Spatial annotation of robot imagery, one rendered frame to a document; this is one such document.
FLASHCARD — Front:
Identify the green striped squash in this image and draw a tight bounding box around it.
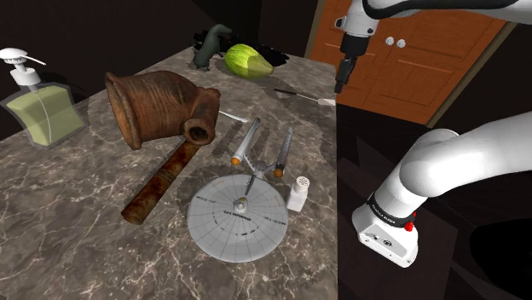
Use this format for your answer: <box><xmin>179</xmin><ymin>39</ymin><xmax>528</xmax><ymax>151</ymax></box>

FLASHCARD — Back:
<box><xmin>224</xmin><ymin>43</ymin><xmax>275</xmax><ymax>81</ymax></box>

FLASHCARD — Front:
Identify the white plastic utensil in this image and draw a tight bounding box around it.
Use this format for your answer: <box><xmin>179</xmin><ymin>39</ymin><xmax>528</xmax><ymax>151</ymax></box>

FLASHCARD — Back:
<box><xmin>218</xmin><ymin>110</ymin><xmax>249</xmax><ymax>124</ymax></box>

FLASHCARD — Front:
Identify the orange wooden cabinet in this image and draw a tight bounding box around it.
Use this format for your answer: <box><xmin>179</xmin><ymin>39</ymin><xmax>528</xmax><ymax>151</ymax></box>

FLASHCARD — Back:
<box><xmin>309</xmin><ymin>0</ymin><xmax>509</xmax><ymax>125</ymax></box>

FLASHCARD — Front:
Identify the rusty brown meat grinder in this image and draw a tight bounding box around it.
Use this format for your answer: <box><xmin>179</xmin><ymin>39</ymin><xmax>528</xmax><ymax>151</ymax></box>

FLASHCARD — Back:
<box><xmin>104</xmin><ymin>70</ymin><xmax>222</xmax><ymax>226</ymax></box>

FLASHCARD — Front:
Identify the dark green dinosaur figure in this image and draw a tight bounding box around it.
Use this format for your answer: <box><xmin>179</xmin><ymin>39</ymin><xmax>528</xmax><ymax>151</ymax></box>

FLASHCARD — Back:
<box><xmin>192</xmin><ymin>23</ymin><xmax>234</xmax><ymax>71</ymax></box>

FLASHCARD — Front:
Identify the white salt shaker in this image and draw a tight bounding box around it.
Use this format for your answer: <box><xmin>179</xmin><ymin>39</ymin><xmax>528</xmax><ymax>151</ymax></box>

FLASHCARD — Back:
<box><xmin>286</xmin><ymin>176</ymin><xmax>310</xmax><ymax>213</ymax></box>

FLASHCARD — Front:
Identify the black handled spatula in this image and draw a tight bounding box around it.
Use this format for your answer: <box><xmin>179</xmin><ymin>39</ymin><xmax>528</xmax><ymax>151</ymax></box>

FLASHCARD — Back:
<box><xmin>274</xmin><ymin>88</ymin><xmax>337</xmax><ymax>107</ymax></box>

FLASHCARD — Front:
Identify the grey starship model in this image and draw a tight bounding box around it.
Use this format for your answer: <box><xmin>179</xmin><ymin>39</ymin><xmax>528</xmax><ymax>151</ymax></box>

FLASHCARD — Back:
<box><xmin>186</xmin><ymin>118</ymin><xmax>294</xmax><ymax>263</ymax></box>

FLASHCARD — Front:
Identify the green soap dispenser bottle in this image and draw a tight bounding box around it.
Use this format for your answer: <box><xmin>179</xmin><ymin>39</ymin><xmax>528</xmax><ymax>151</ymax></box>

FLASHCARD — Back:
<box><xmin>0</xmin><ymin>47</ymin><xmax>89</xmax><ymax>149</ymax></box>

